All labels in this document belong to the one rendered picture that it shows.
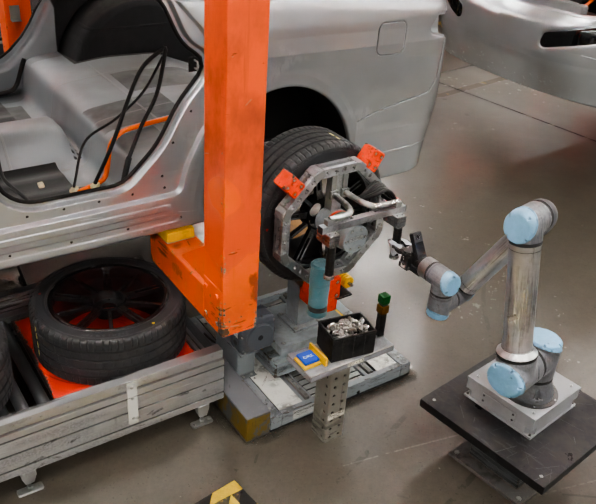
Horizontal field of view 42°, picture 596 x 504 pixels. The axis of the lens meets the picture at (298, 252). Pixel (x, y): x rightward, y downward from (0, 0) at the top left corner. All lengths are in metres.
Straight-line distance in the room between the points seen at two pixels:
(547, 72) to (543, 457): 2.95
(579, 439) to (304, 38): 1.98
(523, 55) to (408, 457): 3.01
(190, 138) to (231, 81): 0.71
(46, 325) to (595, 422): 2.25
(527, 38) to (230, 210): 3.11
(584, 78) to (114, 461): 3.70
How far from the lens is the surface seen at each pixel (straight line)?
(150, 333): 3.19
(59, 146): 3.92
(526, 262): 2.78
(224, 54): 2.59
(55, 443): 3.18
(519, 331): 2.91
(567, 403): 3.37
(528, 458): 3.15
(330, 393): 3.26
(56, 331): 3.24
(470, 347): 4.12
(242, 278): 3.00
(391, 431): 3.54
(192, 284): 3.24
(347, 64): 3.57
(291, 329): 3.67
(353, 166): 3.21
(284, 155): 3.18
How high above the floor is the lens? 2.42
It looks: 31 degrees down
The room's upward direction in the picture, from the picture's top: 4 degrees clockwise
